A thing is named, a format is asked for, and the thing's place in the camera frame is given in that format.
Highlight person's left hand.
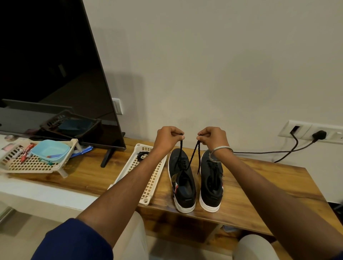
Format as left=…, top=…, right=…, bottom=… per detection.
left=153, top=126, right=185, bottom=156

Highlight person's right hand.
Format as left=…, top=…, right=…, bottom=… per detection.
left=196, top=127, right=230, bottom=152

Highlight black shoelace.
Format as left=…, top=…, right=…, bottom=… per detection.
left=175, top=133, right=201, bottom=175

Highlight person's left forearm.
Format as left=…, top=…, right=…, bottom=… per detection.
left=76, top=148, right=172, bottom=248

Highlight person's right forearm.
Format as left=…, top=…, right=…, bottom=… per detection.
left=213, top=148, right=343, bottom=260

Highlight silver bangle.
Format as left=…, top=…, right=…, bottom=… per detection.
left=208, top=146, right=234, bottom=163

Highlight black sneaker white sole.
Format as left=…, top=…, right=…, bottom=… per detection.
left=199, top=149, right=224, bottom=213

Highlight white perforated plastic tray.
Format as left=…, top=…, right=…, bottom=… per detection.
left=108, top=143, right=168, bottom=206

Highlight black sneaker with red tag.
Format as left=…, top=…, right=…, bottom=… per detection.
left=168, top=148, right=197, bottom=214

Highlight blue pen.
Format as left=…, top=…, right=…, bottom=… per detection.
left=70, top=146, right=94, bottom=159

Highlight beige trousers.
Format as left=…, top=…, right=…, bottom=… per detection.
left=113, top=211, right=281, bottom=260

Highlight black power plug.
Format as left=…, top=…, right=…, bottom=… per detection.
left=311, top=130, right=327, bottom=143

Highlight light blue plastic bowl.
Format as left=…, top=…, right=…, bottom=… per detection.
left=30, top=139, right=72, bottom=164

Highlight black flat television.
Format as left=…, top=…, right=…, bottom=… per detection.
left=0, top=0, right=126, bottom=169

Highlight dark blue sleeve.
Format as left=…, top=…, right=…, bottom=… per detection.
left=31, top=218, right=115, bottom=260

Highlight white side counter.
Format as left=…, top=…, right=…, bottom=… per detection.
left=0, top=173, right=100, bottom=223

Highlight white perforated tray with legs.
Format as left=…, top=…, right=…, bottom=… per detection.
left=0, top=138, right=82, bottom=179

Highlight white wall switch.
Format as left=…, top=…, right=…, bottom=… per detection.
left=112, top=98, right=124, bottom=116

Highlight black power cable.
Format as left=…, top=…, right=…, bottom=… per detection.
left=233, top=139, right=317, bottom=155

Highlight thin black cable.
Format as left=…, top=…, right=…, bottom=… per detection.
left=273, top=130, right=299, bottom=163

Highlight white wall socket plate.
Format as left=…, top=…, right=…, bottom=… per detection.
left=278, top=120, right=343, bottom=145

